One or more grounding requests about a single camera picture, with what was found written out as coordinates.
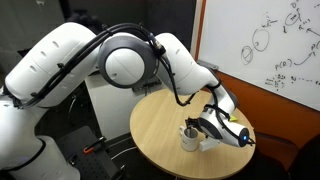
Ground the orange handled black clamp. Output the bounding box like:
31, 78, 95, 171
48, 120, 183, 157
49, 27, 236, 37
83, 136, 107, 154

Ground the white ceramic mug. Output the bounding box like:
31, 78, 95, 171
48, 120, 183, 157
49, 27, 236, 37
179, 126, 199, 152

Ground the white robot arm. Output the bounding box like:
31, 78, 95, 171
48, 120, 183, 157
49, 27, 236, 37
0, 22, 250, 180

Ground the black and white marker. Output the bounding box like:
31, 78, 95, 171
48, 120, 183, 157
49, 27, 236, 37
187, 127, 192, 137

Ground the yellow green cloth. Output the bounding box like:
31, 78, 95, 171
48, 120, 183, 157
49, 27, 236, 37
229, 115, 238, 122

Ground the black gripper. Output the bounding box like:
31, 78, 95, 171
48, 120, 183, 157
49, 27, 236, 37
185, 117, 199, 128

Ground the white whiteboard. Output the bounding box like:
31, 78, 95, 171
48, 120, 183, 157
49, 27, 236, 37
198, 0, 320, 110

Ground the black wall monitor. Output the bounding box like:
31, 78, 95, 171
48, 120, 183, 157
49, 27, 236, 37
59, 0, 196, 50

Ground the round wooden table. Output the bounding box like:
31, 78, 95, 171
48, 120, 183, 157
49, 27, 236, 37
130, 89, 255, 180

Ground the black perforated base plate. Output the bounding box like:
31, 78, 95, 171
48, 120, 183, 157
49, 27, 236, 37
56, 126, 126, 180

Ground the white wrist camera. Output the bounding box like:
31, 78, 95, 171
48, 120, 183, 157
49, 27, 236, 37
199, 137, 220, 152

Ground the dark chair at right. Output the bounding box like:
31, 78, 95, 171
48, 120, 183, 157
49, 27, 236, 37
248, 133, 320, 180

